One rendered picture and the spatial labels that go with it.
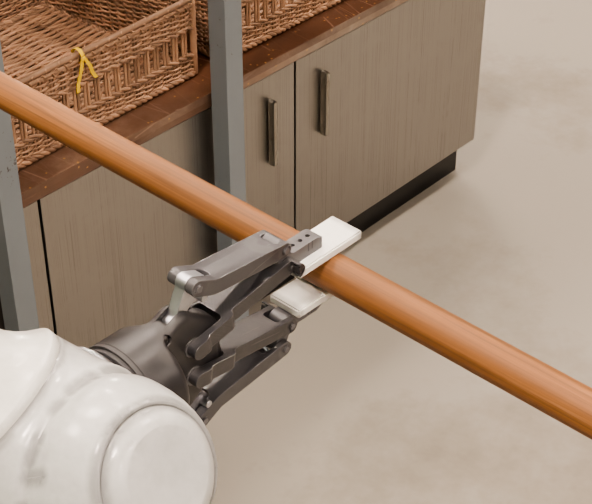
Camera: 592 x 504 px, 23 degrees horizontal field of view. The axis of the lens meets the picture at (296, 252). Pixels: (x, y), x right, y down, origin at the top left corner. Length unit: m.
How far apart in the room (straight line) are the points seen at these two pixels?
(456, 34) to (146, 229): 0.89
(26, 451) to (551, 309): 2.33
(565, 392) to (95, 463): 0.38
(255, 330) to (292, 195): 1.78
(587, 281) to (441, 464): 0.64
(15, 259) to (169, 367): 1.32
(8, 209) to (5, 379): 1.49
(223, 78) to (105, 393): 1.77
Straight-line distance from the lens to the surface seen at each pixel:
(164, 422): 0.72
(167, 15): 2.47
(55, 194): 2.36
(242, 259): 1.01
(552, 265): 3.12
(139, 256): 2.56
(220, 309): 1.01
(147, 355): 0.96
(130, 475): 0.71
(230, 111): 2.50
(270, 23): 2.68
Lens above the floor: 1.85
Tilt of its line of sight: 37 degrees down
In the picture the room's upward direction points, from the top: straight up
